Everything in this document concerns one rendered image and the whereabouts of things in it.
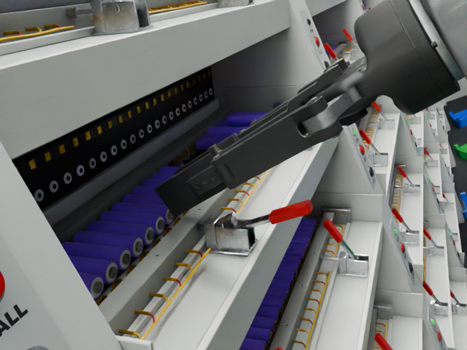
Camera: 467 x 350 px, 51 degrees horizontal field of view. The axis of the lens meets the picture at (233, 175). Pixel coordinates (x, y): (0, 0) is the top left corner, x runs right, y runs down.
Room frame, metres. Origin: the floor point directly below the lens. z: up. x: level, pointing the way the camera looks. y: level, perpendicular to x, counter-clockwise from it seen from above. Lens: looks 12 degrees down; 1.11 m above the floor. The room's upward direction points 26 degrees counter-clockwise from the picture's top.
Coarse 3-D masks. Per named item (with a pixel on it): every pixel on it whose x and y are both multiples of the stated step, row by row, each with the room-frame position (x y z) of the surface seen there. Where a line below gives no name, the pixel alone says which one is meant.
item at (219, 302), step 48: (240, 96) 0.83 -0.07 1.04; (288, 96) 0.80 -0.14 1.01; (144, 144) 0.61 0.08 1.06; (336, 144) 0.76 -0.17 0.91; (96, 192) 0.51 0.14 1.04; (288, 192) 0.50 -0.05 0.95; (288, 240) 0.47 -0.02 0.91; (192, 288) 0.35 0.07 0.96; (240, 288) 0.34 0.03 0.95; (192, 336) 0.30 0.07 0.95; (240, 336) 0.34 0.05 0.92
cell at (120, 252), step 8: (64, 248) 0.41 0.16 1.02; (72, 248) 0.41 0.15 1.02; (80, 248) 0.40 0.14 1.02; (88, 248) 0.40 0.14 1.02; (96, 248) 0.40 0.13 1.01; (104, 248) 0.40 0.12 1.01; (112, 248) 0.39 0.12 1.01; (120, 248) 0.39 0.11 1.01; (80, 256) 0.40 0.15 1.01; (88, 256) 0.40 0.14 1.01; (96, 256) 0.39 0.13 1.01; (104, 256) 0.39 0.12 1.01; (112, 256) 0.39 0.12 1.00; (120, 256) 0.38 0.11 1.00; (128, 256) 0.39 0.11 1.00; (120, 264) 0.38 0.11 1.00; (128, 264) 0.39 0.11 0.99
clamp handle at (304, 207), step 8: (280, 208) 0.38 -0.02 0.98; (288, 208) 0.37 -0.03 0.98; (296, 208) 0.37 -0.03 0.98; (304, 208) 0.36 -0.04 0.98; (312, 208) 0.37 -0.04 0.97; (232, 216) 0.39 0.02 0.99; (264, 216) 0.39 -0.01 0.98; (272, 216) 0.38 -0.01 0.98; (280, 216) 0.37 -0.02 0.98; (288, 216) 0.37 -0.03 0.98; (296, 216) 0.37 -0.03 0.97; (232, 224) 0.40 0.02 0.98; (240, 224) 0.40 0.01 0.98; (248, 224) 0.39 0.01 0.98; (256, 224) 0.38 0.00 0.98
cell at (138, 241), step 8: (80, 232) 0.43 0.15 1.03; (88, 232) 0.43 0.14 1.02; (96, 232) 0.43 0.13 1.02; (80, 240) 0.42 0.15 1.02; (88, 240) 0.42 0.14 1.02; (96, 240) 0.42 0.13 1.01; (104, 240) 0.41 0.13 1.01; (112, 240) 0.41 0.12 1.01; (120, 240) 0.41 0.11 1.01; (128, 240) 0.41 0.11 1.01; (136, 240) 0.41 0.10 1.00; (128, 248) 0.40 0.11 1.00; (136, 248) 0.40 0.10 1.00; (136, 256) 0.40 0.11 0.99
